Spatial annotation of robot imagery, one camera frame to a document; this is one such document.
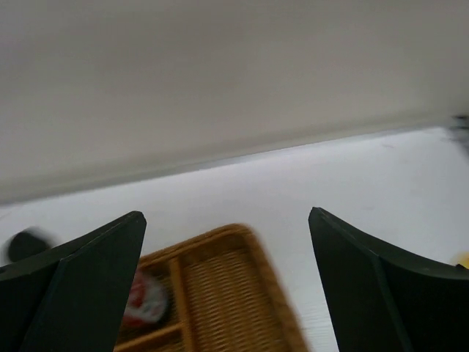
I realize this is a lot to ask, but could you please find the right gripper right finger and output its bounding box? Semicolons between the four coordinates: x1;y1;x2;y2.
309;208;468;351

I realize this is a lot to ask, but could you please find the black-cap spice bottle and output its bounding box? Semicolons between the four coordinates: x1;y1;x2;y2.
6;227;53;263

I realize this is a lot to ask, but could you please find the brown wicker divided basket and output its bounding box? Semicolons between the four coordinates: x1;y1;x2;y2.
114;224;309;351

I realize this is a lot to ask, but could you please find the tall clear black-cap bottle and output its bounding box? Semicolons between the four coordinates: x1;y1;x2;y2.
122;270;170;327

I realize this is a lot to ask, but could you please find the yellow-cap red sauce bottle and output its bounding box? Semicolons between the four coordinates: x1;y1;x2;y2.
453;252;469;269

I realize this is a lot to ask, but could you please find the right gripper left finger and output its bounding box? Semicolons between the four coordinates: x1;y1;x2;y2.
1;211;147;351

